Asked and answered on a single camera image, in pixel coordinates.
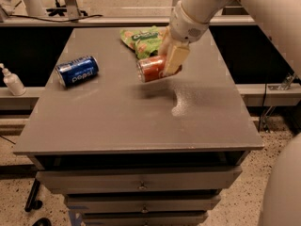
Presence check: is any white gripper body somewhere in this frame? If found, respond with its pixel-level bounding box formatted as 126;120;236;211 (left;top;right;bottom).
169;1;209;43

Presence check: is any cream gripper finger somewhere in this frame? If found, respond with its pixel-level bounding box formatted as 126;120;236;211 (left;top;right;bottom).
163;45;190;76
158;26;172;56

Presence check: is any red coke can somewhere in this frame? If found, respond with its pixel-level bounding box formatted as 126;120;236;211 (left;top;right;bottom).
136;56;182;83

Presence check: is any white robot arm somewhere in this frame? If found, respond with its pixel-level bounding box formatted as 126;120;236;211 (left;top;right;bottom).
159;0;301;226

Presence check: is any blue pepsi can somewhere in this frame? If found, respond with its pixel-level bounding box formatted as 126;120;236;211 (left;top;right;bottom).
55;56;99;87

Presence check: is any green chip bag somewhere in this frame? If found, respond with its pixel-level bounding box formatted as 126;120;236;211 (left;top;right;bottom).
119;26;165;59

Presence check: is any grey drawer cabinet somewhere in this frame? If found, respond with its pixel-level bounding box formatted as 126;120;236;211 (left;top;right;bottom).
12;26;264;226

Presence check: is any middle grey drawer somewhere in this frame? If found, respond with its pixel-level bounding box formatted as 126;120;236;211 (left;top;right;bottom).
65;193;220;214

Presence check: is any grey drawer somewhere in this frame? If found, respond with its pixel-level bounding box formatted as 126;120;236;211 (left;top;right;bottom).
37;166;242;194
83;211;208;226
65;193;220;214

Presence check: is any white pump bottle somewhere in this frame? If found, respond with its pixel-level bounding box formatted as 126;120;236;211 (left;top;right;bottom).
0;63;26;96

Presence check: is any top grey drawer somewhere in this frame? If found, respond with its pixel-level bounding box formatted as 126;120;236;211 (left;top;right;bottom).
37;166;242;194

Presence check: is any bottom grey drawer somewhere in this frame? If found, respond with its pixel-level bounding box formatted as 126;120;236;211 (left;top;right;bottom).
83;211;208;226

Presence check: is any grey metal post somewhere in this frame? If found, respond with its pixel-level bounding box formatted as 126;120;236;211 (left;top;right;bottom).
64;0;81;20

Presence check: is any black cable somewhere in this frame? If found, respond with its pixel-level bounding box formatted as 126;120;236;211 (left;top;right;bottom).
11;13;104;24

